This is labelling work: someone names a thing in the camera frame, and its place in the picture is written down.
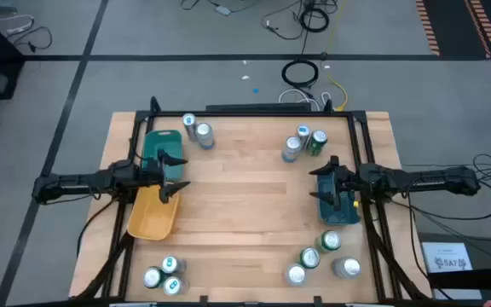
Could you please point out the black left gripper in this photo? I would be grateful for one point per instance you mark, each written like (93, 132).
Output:
(149, 177)

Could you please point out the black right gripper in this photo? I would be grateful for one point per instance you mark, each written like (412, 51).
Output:
(347, 181)

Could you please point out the teal plastic bin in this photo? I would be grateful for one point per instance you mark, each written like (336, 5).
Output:
(169, 143)

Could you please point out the dark blue plastic bin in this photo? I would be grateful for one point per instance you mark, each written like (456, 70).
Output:
(335, 217)

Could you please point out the yellow plastic bin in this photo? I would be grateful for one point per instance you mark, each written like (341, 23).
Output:
(151, 221)

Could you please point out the white Spindrift can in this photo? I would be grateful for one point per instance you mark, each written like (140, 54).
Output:
(205, 133)
(346, 268)
(295, 275)
(291, 147)

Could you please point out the slim silver blue can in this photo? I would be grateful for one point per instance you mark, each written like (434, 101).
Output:
(172, 264)
(189, 121)
(303, 130)
(173, 285)

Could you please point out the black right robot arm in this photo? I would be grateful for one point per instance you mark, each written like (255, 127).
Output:
(433, 179)

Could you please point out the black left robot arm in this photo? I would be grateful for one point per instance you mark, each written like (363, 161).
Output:
(79, 183)

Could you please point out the black flat bar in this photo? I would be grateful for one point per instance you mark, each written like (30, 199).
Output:
(254, 107)

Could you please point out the white paper sign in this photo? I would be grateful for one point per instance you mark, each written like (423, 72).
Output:
(446, 256)

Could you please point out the dark grey floor stand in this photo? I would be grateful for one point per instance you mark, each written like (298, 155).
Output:
(484, 251)

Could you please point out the grey power adapter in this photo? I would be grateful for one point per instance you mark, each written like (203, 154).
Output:
(223, 10)

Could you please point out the black mat with orange stripes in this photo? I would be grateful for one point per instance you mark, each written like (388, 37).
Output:
(454, 25)

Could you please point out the black aluminium table frame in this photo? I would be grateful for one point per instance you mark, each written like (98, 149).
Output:
(250, 114)

